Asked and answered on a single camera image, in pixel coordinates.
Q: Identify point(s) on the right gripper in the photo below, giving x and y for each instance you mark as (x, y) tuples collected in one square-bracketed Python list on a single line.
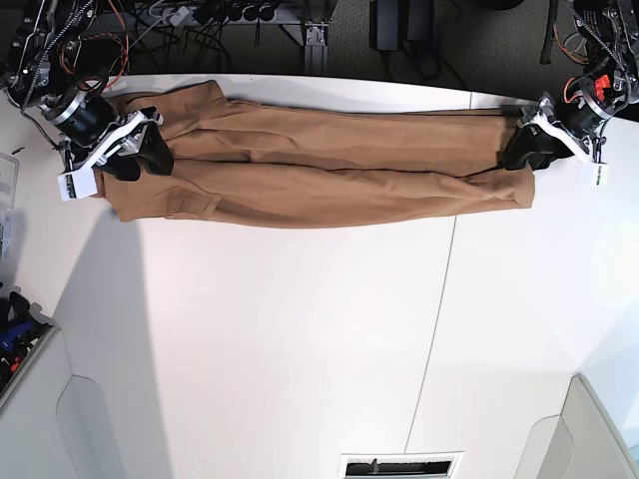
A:
[(133, 140)]

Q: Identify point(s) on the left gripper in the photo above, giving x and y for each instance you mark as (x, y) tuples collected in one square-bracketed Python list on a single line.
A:
[(547, 132)]

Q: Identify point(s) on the brown t-shirt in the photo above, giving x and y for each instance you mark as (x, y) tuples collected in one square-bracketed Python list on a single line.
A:
[(245, 163)]

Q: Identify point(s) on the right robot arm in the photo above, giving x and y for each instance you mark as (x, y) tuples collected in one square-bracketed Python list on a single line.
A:
[(61, 59)]

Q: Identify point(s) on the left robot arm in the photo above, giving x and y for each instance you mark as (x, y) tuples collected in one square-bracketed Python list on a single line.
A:
[(609, 34)]

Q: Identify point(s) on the clear plastic box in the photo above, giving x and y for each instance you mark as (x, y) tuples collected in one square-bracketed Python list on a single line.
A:
[(10, 221)]

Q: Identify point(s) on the grey tool bin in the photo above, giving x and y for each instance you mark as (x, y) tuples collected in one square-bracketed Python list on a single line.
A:
[(23, 336)]

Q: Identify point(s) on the white slotted vent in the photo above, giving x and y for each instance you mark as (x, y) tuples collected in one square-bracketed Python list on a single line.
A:
[(400, 466)]

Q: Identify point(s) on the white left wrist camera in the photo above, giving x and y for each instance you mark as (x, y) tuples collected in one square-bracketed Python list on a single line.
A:
[(599, 174)]

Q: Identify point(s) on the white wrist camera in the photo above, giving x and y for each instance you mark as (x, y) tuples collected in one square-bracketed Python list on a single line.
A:
[(599, 174), (77, 185)]

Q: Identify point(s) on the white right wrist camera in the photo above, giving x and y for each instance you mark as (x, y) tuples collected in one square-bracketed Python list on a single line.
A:
[(77, 185)]

